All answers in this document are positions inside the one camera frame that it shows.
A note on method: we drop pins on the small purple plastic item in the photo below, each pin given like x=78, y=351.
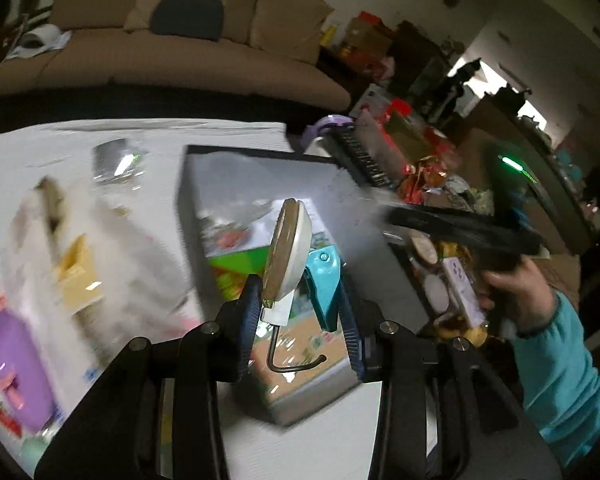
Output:
x=325, y=127

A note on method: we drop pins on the dark cushion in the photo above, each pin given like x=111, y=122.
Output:
x=187, y=15

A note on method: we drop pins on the dark jar with tan lid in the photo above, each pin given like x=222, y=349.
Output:
x=424, y=249

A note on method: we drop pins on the colourful printed packet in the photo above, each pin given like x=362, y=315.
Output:
x=230, y=272

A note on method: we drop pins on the black remote control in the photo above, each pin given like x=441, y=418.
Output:
x=362, y=157

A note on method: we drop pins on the black storage box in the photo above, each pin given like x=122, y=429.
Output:
x=220, y=180

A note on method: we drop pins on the person's right forearm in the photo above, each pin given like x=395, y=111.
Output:
x=570, y=375

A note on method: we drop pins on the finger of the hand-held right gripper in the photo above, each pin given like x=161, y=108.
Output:
x=460, y=232

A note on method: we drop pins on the round adhesive wall hook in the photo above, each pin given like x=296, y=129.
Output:
x=287, y=245

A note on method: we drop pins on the person's right hand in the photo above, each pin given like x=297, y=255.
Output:
x=522, y=295

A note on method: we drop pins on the yellow bottle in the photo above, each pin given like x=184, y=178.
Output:
x=328, y=36

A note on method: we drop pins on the white cloth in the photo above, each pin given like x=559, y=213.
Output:
x=40, y=40

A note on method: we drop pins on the container with white lid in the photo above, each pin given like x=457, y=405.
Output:
x=435, y=294

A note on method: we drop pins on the cardboard box with red print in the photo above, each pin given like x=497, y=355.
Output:
x=370, y=35

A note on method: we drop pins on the purple oval plastic case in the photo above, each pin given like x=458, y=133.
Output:
x=20, y=360

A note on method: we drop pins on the dark wooden cabinet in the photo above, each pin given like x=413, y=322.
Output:
x=422, y=60

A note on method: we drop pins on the teal plastic clip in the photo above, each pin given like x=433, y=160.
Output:
x=322, y=270

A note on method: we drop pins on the brown sofa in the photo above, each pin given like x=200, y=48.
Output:
x=180, y=65

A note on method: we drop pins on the mint green case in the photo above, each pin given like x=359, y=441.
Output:
x=32, y=455

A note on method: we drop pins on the pile of red snack packets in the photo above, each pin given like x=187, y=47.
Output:
x=405, y=130

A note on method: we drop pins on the clear plastic bag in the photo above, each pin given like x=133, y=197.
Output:
x=130, y=240

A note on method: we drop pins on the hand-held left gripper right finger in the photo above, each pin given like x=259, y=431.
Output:
x=354, y=340

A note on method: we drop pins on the yellow sticky notes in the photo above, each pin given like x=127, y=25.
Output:
x=77, y=272

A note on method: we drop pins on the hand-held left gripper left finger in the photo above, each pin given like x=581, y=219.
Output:
x=250, y=330

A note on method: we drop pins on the packaged snack tray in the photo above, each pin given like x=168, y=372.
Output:
x=462, y=287

